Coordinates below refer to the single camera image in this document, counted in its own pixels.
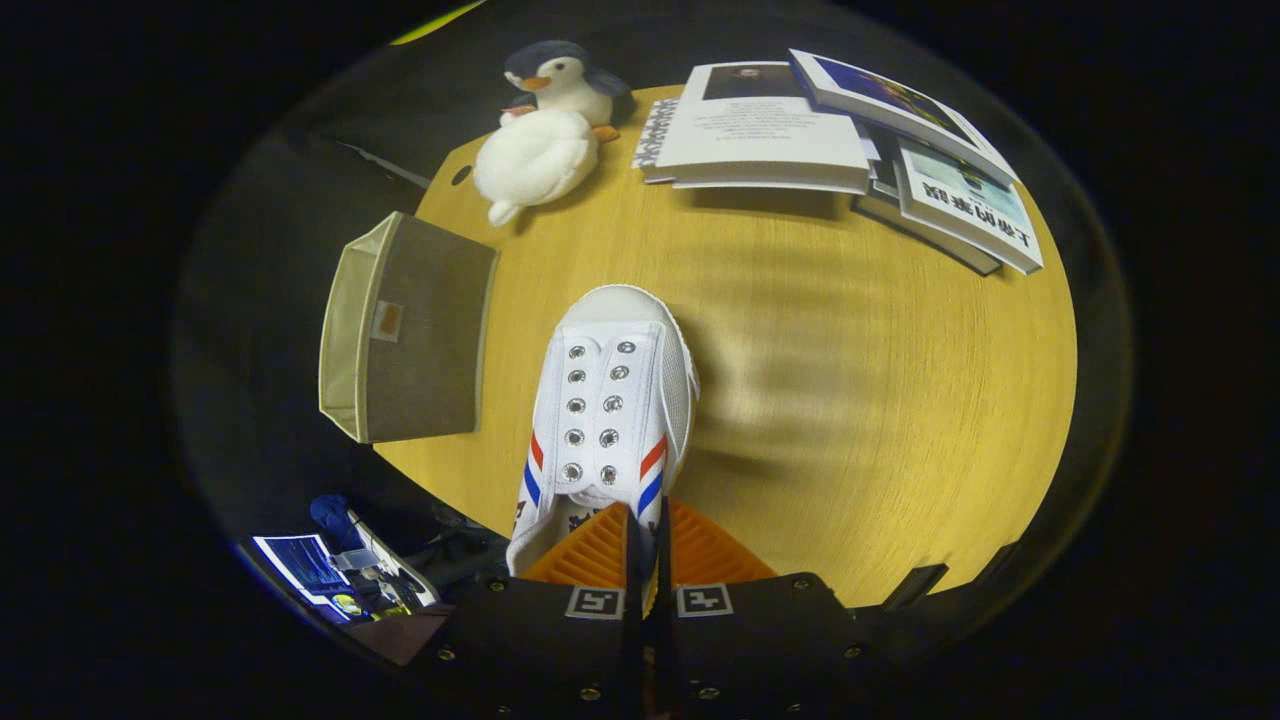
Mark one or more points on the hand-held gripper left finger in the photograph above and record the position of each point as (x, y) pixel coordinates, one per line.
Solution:
(530, 640)

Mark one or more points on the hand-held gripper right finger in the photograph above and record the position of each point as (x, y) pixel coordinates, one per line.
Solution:
(760, 640)

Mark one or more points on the white striped canvas shoe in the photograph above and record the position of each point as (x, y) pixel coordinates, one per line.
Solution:
(620, 340)

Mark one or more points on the grey fabric storage box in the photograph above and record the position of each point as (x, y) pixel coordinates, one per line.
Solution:
(430, 340)

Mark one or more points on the blue cloth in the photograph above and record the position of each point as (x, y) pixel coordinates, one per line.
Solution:
(332, 515)

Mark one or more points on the computer monitor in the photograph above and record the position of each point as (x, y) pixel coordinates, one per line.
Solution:
(300, 565)

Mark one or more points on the white duck plush toy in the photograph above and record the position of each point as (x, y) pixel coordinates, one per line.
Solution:
(535, 160)

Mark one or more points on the teal cover book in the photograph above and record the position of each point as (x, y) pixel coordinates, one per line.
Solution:
(965, 205)

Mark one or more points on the patterned cover book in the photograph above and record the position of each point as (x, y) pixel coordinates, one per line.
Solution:
(655, 135)

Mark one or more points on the blue picture cover book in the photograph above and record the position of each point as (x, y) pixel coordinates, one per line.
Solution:
(900, 100)

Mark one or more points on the penguin plush toy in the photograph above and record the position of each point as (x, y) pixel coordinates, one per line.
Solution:
(565, 75)

